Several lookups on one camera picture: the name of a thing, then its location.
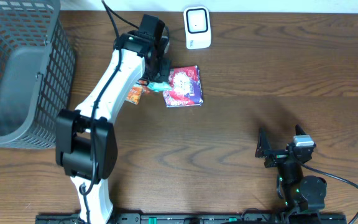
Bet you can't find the teal snack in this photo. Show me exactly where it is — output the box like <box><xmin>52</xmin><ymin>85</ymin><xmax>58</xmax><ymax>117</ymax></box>
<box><xmin>147</xmin><ymin>82</ymin><xmax>172</xmax><ymax>92</ymax></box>

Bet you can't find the brown orange chocolate bar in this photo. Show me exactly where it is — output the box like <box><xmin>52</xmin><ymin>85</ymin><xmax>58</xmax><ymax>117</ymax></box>
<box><xmin>137</xmin><ymin>80</ymin><xmax>150</xmax><ymax>94</ymax></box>

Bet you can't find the small orange juice carton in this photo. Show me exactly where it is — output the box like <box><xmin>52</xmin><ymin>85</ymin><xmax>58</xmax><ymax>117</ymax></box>
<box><xmin>126</xmin><ymin>84</ymin><xmax>144</xmax><ymax>105</ymax></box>

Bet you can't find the red purple snack packet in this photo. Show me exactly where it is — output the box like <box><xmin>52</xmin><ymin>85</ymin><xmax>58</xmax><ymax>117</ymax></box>
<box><xmin>163</xmin><ymin>65</ymin><xmax>203</xmax><ymax>108</ymax></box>

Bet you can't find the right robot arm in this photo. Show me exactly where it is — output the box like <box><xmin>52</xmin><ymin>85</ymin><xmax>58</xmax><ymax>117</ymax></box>
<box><xmin>255</xmin><ymin>125</ymin><xmax>327</xmax><ymax>223</ymax></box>

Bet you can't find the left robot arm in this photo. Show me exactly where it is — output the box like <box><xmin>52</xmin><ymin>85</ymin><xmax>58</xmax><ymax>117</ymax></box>
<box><xmin>55</xmin><ymin>14</ymin><xmax>170</xmax><ymax>223</ymax></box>

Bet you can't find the grey plastic mesh basket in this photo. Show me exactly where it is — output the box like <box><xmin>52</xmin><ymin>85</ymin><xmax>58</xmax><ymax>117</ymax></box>
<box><xmin>0</xmin><ymin>0</ymin><xmax>76</xmax><ymax>149</ymax></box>

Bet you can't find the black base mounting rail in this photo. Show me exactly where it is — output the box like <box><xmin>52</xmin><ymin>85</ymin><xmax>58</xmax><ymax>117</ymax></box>
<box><xmin>35</xmin><ymin>212</ymin><xmax>347</xmax><ymax>224</ymax></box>

